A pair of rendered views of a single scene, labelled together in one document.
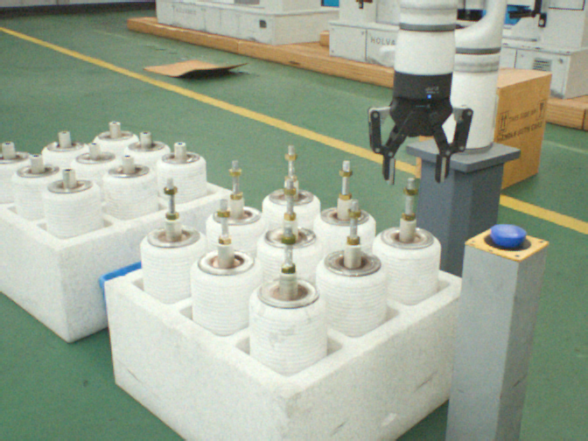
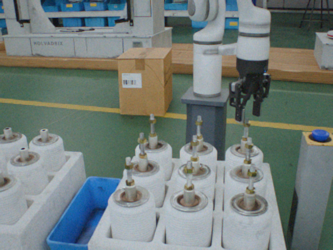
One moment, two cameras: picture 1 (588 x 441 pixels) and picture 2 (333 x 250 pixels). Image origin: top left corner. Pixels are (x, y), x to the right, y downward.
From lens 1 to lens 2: 0.58 m
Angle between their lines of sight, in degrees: 33
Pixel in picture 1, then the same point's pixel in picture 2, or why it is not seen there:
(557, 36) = (140, 29)
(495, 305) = (324, 170)
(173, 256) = (146, 209)
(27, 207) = not seen: outside the picture
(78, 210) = (16, 199)
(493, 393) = (321, 212)
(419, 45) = (260, 44)
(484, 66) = not seen: hidden behind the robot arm
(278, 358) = (260, 243)
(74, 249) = (27, 228)
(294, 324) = (269, 220)
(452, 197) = (215, 121)
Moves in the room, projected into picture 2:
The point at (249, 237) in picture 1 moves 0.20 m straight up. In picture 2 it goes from (162, 179) to (159, 95)
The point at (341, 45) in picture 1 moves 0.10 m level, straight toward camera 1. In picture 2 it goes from (14, 48) to (16, 50)
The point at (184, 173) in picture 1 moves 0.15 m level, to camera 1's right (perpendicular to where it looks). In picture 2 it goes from (55, 149) to (103, 135)
